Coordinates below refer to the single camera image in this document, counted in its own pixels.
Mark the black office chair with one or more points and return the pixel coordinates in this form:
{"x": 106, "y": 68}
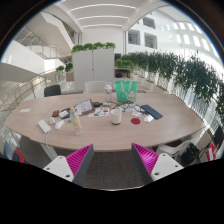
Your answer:
{"x": 52, "y": 90}

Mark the white paper note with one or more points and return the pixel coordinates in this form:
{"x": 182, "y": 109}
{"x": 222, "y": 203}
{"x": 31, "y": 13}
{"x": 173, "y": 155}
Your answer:
{"x": 25, "y": 110}

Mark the clear plastic water bottle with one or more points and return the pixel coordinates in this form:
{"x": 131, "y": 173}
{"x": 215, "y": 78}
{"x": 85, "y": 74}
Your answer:
{"x": 75, "y": 120}

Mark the white tissue packet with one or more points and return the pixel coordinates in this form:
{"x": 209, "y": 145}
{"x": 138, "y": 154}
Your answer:
{"x": 148, "y": 118}

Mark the red round coaster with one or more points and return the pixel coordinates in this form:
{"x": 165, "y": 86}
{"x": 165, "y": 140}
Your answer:
{"x": 135, "y": 121}

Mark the white chair right side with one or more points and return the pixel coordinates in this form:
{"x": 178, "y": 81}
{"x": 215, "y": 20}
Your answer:
{"x": 177, "y": 147}

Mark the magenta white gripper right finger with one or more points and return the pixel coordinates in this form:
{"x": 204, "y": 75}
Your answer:
{"x": 153, "y": 166}

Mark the green tote bag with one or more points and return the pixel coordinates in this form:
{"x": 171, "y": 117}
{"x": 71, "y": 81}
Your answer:
{"x": 126, "y": 90}

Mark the white cabinet with plants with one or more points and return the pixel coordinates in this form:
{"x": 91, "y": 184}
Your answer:
{"x": 92, "y": 62}

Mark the small white earbuds case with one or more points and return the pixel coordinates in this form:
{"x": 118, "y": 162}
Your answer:
{"x": 52, "y": 120}

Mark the white office chair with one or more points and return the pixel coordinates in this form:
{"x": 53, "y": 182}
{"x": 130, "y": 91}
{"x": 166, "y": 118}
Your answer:
{"x": 95, "y": 86}

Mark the white power adapter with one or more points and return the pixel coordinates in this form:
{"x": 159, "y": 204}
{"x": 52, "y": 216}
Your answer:
{"x": 44, "y": 126}

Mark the hedge planter row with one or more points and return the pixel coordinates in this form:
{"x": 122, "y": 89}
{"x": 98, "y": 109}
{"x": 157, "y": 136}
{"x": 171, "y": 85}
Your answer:
{"x": 188, "y": 74}

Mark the white paper cup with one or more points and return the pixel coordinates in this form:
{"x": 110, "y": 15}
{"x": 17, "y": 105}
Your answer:
{"x": 116, "y": 116}

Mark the colourful sticker sheet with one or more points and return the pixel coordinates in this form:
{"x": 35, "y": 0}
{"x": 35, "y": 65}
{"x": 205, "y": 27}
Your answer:
{"x": 100, "y": 112}

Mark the white computer mouse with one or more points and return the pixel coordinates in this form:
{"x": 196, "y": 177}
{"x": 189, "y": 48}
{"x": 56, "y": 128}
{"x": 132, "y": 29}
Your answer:
{"x": 59, "y": 124}

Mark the tall clear bottle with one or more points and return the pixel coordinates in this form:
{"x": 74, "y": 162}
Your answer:
{"x": 108, "y": 94}

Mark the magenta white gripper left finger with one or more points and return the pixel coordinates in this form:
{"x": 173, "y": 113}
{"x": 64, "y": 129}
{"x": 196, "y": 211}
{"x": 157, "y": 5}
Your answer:
{"x": 74, "y": 166}

